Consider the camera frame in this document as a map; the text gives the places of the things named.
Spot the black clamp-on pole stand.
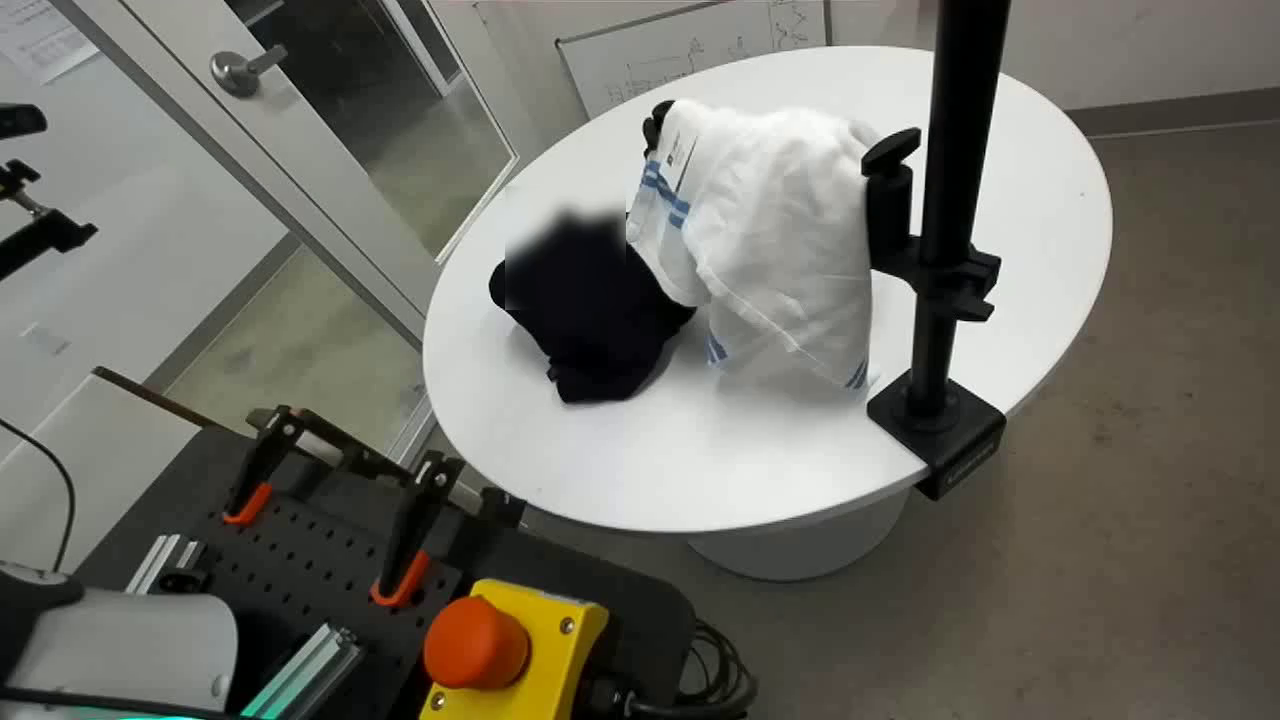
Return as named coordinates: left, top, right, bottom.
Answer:
left=640, top=0, right=1017, bottom=504

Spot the aluminium extrusion profile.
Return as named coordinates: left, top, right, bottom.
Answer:
left=238, top=619, right=362, bottom=720

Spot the black clamp with orange handle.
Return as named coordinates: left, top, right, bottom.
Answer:
left=217, top=402, right=302, bottom=537
left=368, top=448, right=469, bottom=615

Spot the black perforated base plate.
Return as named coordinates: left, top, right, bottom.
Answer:
left=71, top=420, right=698, bottom=720

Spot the small aluminium extrusion piece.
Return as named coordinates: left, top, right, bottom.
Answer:
left=121, top=530, right=207, bottom=598

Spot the black folded cloth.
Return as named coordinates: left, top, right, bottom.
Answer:
left=483, top=203, right=698, bottom=406

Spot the whiteboard panel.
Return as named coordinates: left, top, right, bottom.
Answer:
left=550, top=0, right=832, bottom=118

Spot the white glass door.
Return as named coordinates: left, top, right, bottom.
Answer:
left=50, top=0, right=525, bottom=347

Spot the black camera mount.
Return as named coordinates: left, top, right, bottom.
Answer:
left=0, top=98, right=100, bottom=284

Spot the thin black cable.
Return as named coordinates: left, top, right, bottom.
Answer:
left=0, top=415, right=78, bottom=578

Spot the white paper sheet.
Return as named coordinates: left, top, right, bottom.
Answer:
left=0, top=0, right=104, bottom=87

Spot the white towel with blue stripes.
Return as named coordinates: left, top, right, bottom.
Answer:
left=619, top=95, right=882, bottom=396

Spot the black cable bundle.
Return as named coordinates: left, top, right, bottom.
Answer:
left=583, top=619, right=758, bottom=720

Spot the yellow emergency stop box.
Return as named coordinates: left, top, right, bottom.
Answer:
left=415, top=576, right=613, bottom=720

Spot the white round table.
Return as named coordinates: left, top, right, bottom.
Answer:
left=421, top=42, right=1114, bottom=583

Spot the silver door handle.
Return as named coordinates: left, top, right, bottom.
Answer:
left=207, top=39, right=290, bottom=98

